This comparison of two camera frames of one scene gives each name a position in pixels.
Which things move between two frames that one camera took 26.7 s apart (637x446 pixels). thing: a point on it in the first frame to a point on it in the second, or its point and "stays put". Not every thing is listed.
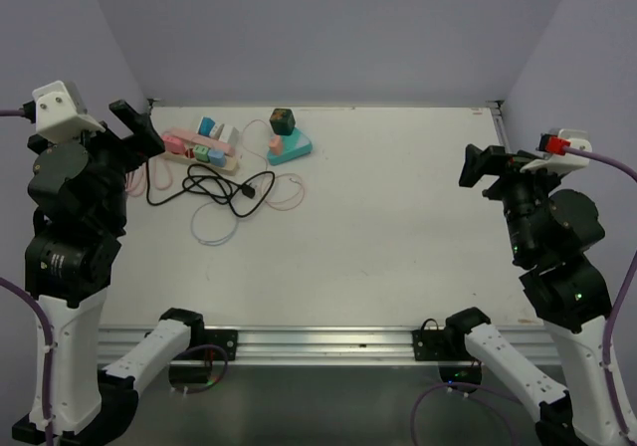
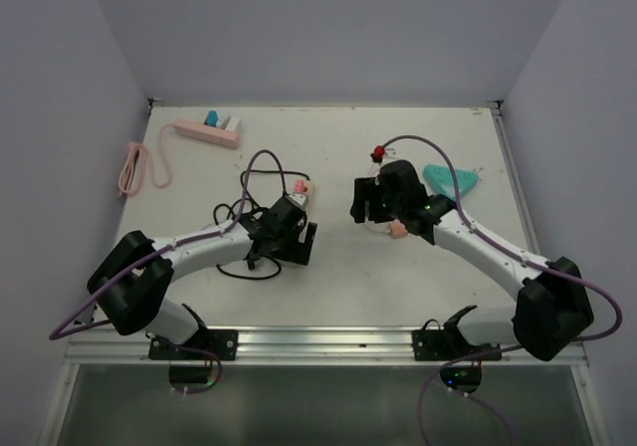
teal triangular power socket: [295, 145] to [440, 178]
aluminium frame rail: [323, 345] stays put
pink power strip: [190, 138] to [206, 132]
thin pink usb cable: [266, 171] to [378, 227]
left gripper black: [136, 148] to [284, 254]
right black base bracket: [449, 349] stays put
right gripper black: [494, 159] to [366, 189]
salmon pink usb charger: [275, 145] to [398, 230]
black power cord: [205, 183] to [253, 203]
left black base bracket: [204, 345] stays put
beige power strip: [232, 162] to [309, 202]
